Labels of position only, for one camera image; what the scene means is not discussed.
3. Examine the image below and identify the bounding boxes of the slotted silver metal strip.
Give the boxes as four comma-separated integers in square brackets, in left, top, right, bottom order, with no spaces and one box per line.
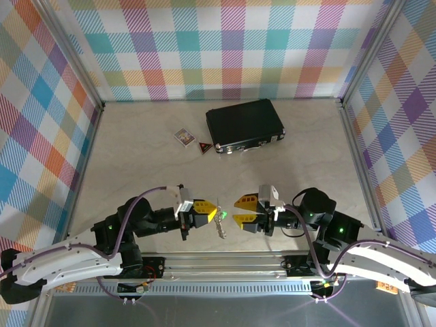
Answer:
[69,283,314,296]

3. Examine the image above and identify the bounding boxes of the black hard case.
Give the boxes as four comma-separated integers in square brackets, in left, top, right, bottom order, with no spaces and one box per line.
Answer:
[205,99,286,155]

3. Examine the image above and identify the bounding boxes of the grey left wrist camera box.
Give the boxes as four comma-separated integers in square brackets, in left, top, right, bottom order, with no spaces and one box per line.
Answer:
[166,183,196,221]

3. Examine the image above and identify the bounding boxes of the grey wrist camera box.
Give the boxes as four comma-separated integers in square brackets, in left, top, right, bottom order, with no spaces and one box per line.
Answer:
[258,185,285,213]
[166,183,196,221]

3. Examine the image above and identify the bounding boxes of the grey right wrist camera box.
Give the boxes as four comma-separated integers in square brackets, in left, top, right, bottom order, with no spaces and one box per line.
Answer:
[258,185,285,213]

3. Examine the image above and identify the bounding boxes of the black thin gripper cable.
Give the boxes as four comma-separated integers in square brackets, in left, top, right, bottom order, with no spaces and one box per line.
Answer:
[281,227,307,238]

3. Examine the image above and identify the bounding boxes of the silver front mounting rail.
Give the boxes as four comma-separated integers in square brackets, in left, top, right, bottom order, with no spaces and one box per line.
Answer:
[141,251,309,283]

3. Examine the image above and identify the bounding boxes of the grey aluminium side rail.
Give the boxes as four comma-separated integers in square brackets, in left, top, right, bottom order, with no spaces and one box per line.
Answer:
[335,98,392,239]

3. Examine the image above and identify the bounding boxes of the thin purple cable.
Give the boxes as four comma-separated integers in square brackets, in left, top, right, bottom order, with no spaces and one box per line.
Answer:
[312,274,348,303]
[96,275,137,305]

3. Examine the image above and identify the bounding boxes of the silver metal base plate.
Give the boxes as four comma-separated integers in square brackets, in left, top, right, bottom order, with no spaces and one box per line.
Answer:
[32,292,420,327]

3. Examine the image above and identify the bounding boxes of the grey aluminium corner post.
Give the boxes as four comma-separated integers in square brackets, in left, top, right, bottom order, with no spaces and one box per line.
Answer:
[339,0,406,106]
[33,0,106,112]

